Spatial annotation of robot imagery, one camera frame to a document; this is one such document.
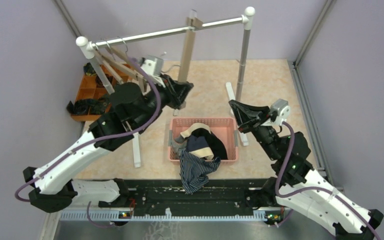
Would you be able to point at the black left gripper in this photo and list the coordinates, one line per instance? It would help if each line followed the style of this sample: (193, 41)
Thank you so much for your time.
(176, 92)

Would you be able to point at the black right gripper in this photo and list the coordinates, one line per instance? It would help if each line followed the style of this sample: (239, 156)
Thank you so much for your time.
(249, 116)

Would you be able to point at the black underwear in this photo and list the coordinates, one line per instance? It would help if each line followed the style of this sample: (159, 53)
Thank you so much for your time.
(218, 148)

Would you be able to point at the navy blue underwear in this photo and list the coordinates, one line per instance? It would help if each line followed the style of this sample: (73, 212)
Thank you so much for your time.
(198, 145)

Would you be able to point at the beige clip hanger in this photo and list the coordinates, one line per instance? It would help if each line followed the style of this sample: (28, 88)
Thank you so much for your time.
(111, 64)
(125, 63)
(192, 22)

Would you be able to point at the dark striped underwear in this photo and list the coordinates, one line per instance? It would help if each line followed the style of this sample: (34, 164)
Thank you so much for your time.
(194, 171)

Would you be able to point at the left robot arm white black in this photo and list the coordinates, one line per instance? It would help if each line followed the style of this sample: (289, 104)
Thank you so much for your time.
(54, 185)

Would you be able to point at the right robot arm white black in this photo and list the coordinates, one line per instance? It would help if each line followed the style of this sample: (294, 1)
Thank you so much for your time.
(297, 184)

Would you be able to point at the pink plastic basket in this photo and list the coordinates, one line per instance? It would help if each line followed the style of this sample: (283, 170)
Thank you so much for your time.
(223, 127)

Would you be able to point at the green patterned tie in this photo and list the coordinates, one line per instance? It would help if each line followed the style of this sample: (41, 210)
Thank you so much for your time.
(100, 105)

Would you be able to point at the orange wooden divider tray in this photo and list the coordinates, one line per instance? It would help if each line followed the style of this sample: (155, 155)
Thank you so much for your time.
(90, 87)

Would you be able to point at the green patterned rolled cloth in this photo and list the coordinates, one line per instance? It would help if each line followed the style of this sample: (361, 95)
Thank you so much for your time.
(88, 70)

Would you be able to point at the black rolled cloth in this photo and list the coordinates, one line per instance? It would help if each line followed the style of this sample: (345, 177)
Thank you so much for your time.
(80, 107)

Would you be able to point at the white metal clothes rack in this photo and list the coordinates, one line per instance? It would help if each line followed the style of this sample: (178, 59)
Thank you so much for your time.
(165, 33)

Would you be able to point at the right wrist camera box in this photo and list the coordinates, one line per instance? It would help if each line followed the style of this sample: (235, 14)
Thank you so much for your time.
(278, 113)

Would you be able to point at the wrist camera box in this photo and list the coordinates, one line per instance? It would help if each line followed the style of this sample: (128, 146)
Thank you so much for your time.
(151, 69)
(278, 113)

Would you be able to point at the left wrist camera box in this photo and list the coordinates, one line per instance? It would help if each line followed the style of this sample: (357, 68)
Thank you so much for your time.
(151, 69)

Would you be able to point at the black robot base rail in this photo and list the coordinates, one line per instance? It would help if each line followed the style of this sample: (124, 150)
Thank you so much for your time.
(167, 200)

